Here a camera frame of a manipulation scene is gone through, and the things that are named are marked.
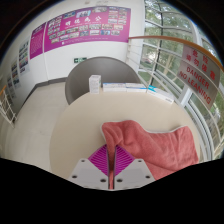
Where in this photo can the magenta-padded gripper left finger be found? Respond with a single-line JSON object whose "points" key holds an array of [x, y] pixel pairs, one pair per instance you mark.
{"points": [[96, 166]]}

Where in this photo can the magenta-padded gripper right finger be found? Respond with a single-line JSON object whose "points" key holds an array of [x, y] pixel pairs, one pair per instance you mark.
{"points": [[128, 168]]}

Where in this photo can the pink towel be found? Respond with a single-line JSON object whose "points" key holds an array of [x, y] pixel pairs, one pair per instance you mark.
{"points": [[160, 146]]}

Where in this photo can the white and blue flat box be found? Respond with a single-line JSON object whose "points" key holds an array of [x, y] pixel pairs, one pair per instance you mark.
{"points": [[160, 93]]}

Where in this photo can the small upright white box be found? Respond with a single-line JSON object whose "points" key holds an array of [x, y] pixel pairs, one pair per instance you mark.
{"points": [[94, 84]]}

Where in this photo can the grey round-backed chair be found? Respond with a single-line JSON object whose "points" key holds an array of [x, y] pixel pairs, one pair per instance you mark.
{"points": [[100, 68]]}

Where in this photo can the white stair railing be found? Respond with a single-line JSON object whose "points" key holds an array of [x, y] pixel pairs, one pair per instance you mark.
{"points": [[7, 106]]}

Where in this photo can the green exit sign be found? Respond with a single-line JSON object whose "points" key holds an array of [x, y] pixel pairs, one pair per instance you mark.
{"points": [[80, 60]]}

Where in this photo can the grey and red danger sign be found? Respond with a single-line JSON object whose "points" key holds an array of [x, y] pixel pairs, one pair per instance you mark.
{"points": [[200, 76]]}

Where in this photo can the white photo wall poster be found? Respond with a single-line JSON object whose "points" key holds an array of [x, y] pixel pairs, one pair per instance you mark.
{"points": [[14, 74], [24, 57]]}

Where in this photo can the narrow magenta wall poster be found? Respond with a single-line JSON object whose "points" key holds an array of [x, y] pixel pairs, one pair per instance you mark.
{"points": [[37, 40]]}

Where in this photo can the large magenta wall poster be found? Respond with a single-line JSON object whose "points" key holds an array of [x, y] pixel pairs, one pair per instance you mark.
{"points": [[86, 26]]}

